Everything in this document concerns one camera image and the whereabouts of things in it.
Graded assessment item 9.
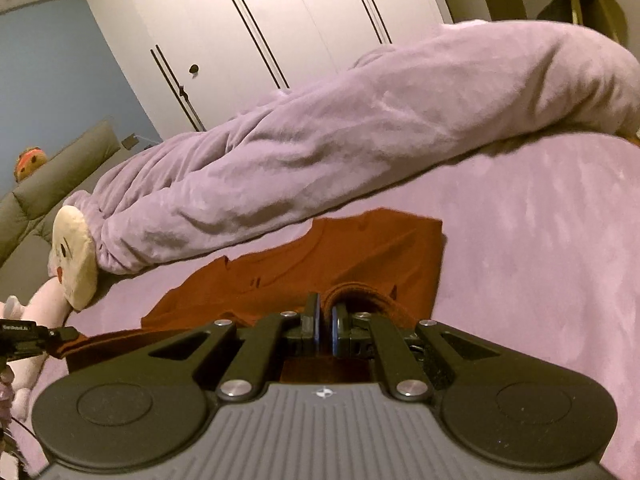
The grey headboard cushion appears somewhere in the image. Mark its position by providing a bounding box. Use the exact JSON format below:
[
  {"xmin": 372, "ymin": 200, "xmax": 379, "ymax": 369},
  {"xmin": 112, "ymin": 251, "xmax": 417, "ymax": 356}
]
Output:
[{"xmin": 0, "ymin": 120, "xmax": 122, "ymax": 267}]

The brown knit button cardigan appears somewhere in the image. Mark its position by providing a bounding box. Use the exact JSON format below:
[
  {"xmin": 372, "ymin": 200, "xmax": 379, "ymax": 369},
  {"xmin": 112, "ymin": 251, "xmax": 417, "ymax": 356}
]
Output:
[{"xmin": 52, "ymin": 210, "xmax": 446, "ymax": 386}]

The green corner shelf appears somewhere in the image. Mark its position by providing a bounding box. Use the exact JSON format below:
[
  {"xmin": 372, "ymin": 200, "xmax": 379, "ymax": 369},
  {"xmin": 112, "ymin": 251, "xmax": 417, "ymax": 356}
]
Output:
[{"xmin": 536, "ymin": 0, "xmax": 629, "ymax": 47}]

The white wardrobe with dark handles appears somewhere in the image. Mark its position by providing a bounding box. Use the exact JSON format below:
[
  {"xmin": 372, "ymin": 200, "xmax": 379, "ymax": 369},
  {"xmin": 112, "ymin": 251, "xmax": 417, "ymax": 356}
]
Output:
[{"xmin": 84, "ymin": 0, "xmax": 453, "ymax": 134}]

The lilac plush duvet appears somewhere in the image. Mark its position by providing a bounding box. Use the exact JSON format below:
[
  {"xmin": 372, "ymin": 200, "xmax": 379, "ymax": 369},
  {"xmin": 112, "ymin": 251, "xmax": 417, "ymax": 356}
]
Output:
[{"xmin": 75, "ymin": 19, "xmax": 640, "ymax": 277}]

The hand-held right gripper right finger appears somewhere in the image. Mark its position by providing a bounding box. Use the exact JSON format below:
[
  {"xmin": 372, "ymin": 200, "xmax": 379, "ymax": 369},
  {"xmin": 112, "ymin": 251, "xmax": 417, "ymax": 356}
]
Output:
[{"xmin": 330, "ymin": 300, "xmax": 506, "ymax": 402}]

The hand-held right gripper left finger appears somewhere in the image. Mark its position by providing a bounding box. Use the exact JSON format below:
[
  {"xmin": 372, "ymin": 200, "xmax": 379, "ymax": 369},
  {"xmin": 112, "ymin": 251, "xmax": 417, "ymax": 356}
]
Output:
[{"xmin": 65, "ymin": 292, "xmax": 322, "ymax": 403}]

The small orange plush toy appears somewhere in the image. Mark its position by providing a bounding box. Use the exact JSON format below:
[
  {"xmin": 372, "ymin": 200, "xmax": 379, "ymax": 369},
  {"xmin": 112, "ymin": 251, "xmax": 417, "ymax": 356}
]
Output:
[{"xmin": 14, "ymin": 146, "xmax": 49, "ymax": 184}]

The person's left forearm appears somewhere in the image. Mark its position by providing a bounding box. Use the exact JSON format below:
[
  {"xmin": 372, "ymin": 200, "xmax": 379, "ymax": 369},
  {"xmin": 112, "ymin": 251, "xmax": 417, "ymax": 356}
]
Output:
[{"xmin": 0, "ymin": 362, "xmax": 15, "ymax": 413}]

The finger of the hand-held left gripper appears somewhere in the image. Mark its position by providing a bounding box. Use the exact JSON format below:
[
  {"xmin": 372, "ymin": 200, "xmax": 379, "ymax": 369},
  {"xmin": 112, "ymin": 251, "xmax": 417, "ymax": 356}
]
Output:
[{"xmin": 47, "ymin": 326, "xmax": 80, "ymax": 357}]

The cream-faced pink plush toy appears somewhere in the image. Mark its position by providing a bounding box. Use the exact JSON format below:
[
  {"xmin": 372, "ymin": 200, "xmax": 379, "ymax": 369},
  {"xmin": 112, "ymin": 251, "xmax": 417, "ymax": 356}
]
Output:
[{"xmin": 0, "ymin": 204, "xmax": 99, "ymax": 421}]

